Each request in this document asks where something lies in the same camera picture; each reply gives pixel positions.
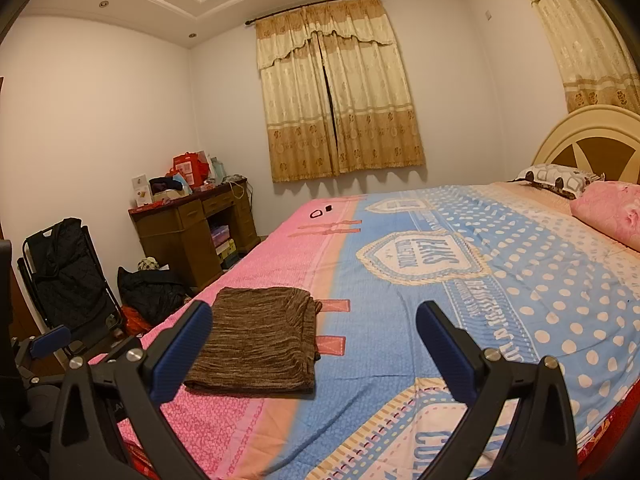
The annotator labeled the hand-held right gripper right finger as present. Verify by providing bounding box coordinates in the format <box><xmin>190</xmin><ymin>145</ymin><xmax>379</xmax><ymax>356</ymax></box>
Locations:
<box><xmin>415</xmin><ymin>300</ymin><xmax>581</xmax><ymax>480</ymax></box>

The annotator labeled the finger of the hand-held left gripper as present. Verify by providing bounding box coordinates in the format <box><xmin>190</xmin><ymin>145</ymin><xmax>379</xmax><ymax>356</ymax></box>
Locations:
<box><xmin>15</xmin><ymin>324</ymin><xmax>73</xmax><ymax>363</ymax></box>

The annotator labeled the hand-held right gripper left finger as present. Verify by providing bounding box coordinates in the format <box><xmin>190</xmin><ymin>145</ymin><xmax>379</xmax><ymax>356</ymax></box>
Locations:
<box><xmin>49</xmin><ymin>300</ymin><xmax>215</xmax><ymax>480</ymax></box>

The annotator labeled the brown knit sweater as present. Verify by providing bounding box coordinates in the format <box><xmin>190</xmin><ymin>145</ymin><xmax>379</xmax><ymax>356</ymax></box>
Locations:
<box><xmin>182</xmin><ymin>286</ymin><xmax>323</xmax><ymax>401</ymax></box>

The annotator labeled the red bag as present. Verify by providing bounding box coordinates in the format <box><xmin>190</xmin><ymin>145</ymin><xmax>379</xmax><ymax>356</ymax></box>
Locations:
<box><xmin>122</xmin><ymin>305</ymin><xmax>154</xmax><ymax>336</ymax></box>

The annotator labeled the black bag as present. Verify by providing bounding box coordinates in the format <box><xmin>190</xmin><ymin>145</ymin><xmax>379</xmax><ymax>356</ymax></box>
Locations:
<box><xmin>117</xmin><ymin>266</ymin><xmax>194</xmax><ymax>326</ymax></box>

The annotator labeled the pink and blue bed sheet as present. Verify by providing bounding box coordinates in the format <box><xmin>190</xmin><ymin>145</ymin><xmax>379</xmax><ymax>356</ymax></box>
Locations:
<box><xmin>87</xmin><ymin>182</ymin><xmax>640</xmax><ymax>480</ymax></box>

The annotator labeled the brown wooden desk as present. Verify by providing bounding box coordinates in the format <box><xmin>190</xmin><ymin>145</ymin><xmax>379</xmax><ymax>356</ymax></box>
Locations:
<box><xmin>127</xmin><ymin>177</ymin><xmax>261</xmax><ymax>289</ymax></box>

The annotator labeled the white card box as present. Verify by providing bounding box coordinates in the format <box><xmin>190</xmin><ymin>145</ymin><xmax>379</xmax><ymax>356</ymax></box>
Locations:
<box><xmin>131</xmin><ymin>174</ymin><xmax>153</xmax><ymax>206</ymax></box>

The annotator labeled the red bed skirt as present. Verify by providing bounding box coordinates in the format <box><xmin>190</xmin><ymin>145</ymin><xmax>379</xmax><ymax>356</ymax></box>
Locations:
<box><xmin>575</xmin><ymin>392</ymin><xmax>640</xmax><ymax>467</ymax></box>

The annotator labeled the red box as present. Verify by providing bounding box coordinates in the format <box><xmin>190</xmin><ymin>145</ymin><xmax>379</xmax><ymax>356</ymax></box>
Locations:
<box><xmin>172</xmin><ymin>151</ymin><xmax>211</xmax><ymax>186</ymax></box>

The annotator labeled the white and brown patterned pillow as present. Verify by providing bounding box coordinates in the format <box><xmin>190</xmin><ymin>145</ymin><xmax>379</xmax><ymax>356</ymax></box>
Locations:
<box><xmin>507</xmin><ymin>162</ymin><xmax>606</xmax><ymax>200</ymax></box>

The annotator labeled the pink pillow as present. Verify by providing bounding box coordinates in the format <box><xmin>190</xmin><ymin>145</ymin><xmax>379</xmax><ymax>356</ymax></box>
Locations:
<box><xmin>570</xmin><ymin>180</ymin><xmax>640</xmax><ymax>254</ymax></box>

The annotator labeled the cream wooden headboard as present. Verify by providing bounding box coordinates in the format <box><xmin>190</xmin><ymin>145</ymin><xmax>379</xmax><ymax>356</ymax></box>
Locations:
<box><xmin>532</xmin><ymin>104</ymin><xmax>640</xmax><ymax>184</ymax></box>

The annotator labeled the beige patterned curtain panel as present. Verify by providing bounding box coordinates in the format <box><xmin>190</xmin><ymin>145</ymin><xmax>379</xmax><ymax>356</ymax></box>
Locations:
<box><xmin>255</xmin><ymin>7</ymin><xmax>341</xmax><ymax>184</ymax></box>
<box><xmin>315</xmin><ymin>0</ymin><xmax>427</xmax><ymax>176</ymax></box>

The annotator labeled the curtain rod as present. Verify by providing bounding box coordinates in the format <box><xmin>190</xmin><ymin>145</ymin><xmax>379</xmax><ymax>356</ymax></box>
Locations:
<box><xmin>245</xmin><ymin>0</ymin><xmax>390</xmax><ymax>26</ymax></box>

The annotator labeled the beige curtain beside headboard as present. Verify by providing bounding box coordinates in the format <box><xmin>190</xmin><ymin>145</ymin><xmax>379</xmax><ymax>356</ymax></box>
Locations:
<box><xmin>505</xmin><ymin>0</ymin><xmax>640</xmax><ymax>115</ymax></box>

